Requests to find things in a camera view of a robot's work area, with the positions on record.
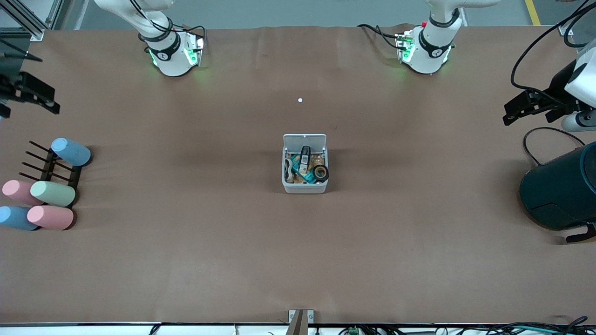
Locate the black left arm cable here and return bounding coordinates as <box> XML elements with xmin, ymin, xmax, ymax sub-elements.
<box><xmin>510</xmin><ymin>0</ymin><xmax>596</xmax><ymax>96</ymax></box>

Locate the black floor cable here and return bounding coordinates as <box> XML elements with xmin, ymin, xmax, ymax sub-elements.
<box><xmin>466</xmin><ymin>316</ymin><xmax>596</xmax><ymax>335</ymax></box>

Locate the small white trash bin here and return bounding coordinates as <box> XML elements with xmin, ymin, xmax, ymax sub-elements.
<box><xmin>281</xmin><ymin>134</ymin><xmax>330</xmax><ymax>194</ymax></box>

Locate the teal packet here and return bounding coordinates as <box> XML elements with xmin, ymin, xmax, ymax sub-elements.
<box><xmin>291</xmin><ymin>161</ymin><xmax>317</xmax><ymax>184</ymax></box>

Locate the grey metal bracket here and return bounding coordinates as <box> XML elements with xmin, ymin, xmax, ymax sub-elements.
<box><xmin>288</xmin><ymin>309</ymin><xmax>315</xmax><ymax>325</ymax></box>

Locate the pink cup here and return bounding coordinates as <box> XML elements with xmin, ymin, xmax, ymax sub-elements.
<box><xmin>2</xmin><ymin>180</ymin><xmax>45</xmax><ymax>206</ymax></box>
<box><xmin>27</xmin><ymin>205</ymin><xmax>75</xmax><ymax>231</ymax></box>

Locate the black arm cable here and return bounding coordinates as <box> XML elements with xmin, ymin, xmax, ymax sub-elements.
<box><xmin>510</xmin><ymin>0</ymin><xmax>596</xmax><ymax>96</ymax></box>
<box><xmin>129</xmin><ymin>0</ymin><xmax>206</xmax><ymax>48</ymax></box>

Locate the thin black appliance cable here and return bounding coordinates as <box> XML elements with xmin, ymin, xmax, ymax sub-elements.
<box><xmin>522</xmin><ymin>126</ymin><xmax>586</xmax><ymax>167</ymax></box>

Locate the brown wooden strip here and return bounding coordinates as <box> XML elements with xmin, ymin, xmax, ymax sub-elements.
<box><xmin>285</xmin><ymin>309</ymin><xmax>309</xmax><ymax>335</ymax></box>

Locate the black base power cable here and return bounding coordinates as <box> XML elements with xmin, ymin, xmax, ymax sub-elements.
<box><xmin>357</xmin><ymin>23</ymin><xmax>403</xmax><ymax>52</ymax></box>

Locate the green cup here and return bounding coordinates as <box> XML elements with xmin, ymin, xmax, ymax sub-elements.
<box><xmin>30</xmin><ymin>181</ymin><xmax>76</xmax><ymax>208</ymax></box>

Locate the dark teal cylindrical appliance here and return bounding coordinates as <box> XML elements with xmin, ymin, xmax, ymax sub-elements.
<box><xmin>520</xmin><ymin>141</ymin><xmax>596</xmax><ymax>244</ymax></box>

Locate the black cup rack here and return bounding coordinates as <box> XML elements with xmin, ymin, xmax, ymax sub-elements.
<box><xmin>19</xmin><ymin>140</ymin><xmax>83</xmax><ymax>208</ymax></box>

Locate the teal floor cable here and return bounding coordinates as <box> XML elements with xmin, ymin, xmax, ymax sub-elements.
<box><xmin>510</xmin><ymin>325</ymin><xmax>562</xmax><ymax>335</ymax></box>

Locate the brown table cover sheet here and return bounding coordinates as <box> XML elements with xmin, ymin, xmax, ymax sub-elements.
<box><xmin>0</xmin><ymin>24</ymin><xmax>596</xmax><ymax>325</ymax></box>

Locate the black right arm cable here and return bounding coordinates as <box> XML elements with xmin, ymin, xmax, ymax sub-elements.
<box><xmin>129</xmin><ymin>0</ymin><xmax>206</xmax><ymax>48</ymax></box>

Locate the brown crumpled wrapper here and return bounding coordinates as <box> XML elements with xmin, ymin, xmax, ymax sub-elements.
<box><xmin>286</xmin><ymin>152</ymin><xmax>326</xmax><ymax>183</ymax></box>

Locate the blue cup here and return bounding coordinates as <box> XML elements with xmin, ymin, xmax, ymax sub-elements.
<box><xmin>50</xmin><ymin>137</ymin><xmax>92</xmax><ymax>167</ymax></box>
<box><xmin>0</xmin><ymin>206</ymin><xmax>41</xmax><ymax>232</ymax></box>

